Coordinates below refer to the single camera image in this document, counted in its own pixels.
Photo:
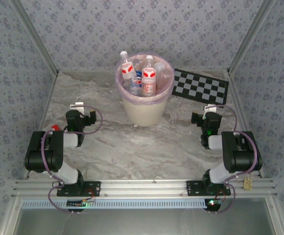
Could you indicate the cream plastic waste bin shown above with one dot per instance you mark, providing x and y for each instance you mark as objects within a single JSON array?
[{"x": 144, "y": 112}]

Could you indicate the clear plastic bottle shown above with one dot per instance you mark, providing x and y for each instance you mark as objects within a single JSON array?
[{"x": 162, "y": 71}]

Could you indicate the blue Pepsi label bottle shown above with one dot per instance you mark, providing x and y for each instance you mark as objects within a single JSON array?
[{"x": 138, "y": 82}]

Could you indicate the white cap red label bottle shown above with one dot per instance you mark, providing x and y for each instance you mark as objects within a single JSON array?
[
  {"x": 127, "y": 69},
  {"x": 148, "y": 74}
]

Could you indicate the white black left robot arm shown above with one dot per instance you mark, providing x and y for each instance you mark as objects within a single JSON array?
[{"x": 67, "y": 172}]

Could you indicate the purple translucent bin liner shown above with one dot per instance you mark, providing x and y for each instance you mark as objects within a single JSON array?
[{"x": 141, "y": 101}]

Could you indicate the black grey checkerboard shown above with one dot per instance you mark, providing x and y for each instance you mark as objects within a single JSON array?
[{"x": 200, "y": 85}]

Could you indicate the tan wooden clip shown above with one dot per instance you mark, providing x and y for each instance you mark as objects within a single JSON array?
[{"x": 247, "y": 183}]

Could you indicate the grey metal panel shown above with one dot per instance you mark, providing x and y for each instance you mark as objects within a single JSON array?
[{"x": 144, "y": 222}]

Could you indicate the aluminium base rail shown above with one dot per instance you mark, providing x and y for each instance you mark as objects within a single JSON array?
[{"x": 144, "y": 187}]

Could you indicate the aluminium frame post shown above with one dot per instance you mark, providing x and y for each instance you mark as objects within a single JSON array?
[
  {"x": 29, "y": 24},
  {"x": 256, "y": 24}
]

